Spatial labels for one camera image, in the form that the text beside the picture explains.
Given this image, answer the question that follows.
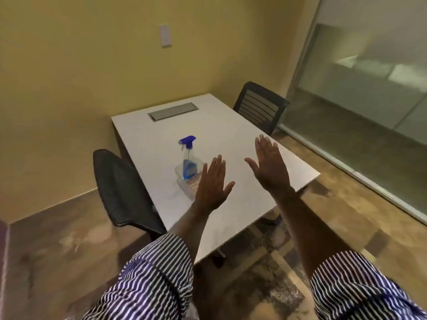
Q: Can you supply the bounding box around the person's left hand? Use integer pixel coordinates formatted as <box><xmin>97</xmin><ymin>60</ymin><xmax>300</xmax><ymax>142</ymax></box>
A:
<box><xmin>194</xmin><ymin>155</ymin><xmax>236</xmax><ymax>215</ymax></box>

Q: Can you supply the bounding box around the person's right hand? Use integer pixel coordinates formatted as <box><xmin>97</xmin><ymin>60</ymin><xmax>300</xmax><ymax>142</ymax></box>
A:
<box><xmin>244</xmin><ymin>134</ymin><xmax>296</xmax><ymax>194</ymax></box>

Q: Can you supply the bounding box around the person's left forearm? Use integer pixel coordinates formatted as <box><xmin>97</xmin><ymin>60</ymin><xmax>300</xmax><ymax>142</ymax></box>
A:
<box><xmin>168</xmin><ymin>201</ymin><xmax>217</xmax><ymax>264</ymax></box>

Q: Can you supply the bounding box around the person's right forearm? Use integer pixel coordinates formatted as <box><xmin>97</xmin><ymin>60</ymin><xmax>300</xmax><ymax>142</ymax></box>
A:
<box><xmin>272</xmin><ymin>187</ymin><xmax>355</xmax><ymax>280</ymax></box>

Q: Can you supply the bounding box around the clear plastic container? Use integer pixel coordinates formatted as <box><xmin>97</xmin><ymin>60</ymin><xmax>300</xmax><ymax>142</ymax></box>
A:
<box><xmin>175</xmin><ymin>159</ymin><xmax>205</xmax><ymax>200</ymax></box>

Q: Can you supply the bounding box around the blue clear spray bottle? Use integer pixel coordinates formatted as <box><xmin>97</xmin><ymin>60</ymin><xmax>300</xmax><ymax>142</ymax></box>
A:
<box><xmin>178</xmin><ymin>136</ymin><xmax>201</xmax><ymax>180</ymax></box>

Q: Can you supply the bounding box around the black slatted back chair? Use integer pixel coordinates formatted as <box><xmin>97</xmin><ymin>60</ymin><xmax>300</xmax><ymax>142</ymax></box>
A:
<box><xmin>233</xmin><ymin>81</ymin><xmax>290</xmax><ymax>136</ymax></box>

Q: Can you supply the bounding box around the white rectangular table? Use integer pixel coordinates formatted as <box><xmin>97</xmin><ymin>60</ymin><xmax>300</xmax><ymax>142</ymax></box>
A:
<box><xmin>111</xmin><ymin>93</ymin><xmax>321</xmax><ymax>268</ymax></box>

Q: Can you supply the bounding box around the black mesh office chair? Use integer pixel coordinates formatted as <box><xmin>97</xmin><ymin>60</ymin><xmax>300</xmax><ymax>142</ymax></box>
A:
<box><xmin>93</xmin><ymin>149</ymin><xmax>167</xmax><ymax>242</ymax></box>

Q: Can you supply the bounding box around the person's left striped sleeve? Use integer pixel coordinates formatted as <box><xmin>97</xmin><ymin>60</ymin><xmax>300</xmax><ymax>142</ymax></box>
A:
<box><xmin>82</xmin><ymin>234</ymin><xmax>195</xmax><ymax>320</ymax></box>

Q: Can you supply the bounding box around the person's striped sleeve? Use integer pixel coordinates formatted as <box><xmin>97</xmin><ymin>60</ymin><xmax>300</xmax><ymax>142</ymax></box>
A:
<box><xmin>310</xmin><ymin>250</ymin><xmax>427</xmax><ymax>320</ymax></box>
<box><xmin>82</xmin><ymin>234</ymin><xmax>195</xmax><ymax>320</ymax></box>

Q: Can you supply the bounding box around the frosted glass partition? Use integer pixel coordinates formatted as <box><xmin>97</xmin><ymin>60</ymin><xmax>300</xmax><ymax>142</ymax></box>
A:
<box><xmin>278</xmin><ymin>0</ymin><xmax>427</xmax><ymax>227</ymax></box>

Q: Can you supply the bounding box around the person's right striped sleeve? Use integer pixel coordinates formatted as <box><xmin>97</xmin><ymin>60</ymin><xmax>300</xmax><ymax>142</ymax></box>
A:
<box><xmin>310</xmin><ymin>250</ymin><xmax>427</xmax><ymax>320</ymax></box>

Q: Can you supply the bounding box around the grey table cable cover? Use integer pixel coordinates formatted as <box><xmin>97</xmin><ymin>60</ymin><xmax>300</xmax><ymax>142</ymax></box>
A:
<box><xmin>148</xmin><ymin>102</ymin><xmax>199</xmax><ymax>122</ymax></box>

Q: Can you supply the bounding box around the white wall switch plate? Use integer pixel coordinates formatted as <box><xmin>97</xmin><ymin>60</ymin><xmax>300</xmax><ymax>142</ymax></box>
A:
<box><xmin>159</xmin><ymin>24</ymin><xmax>173</xmax><ymax>48</ymax></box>

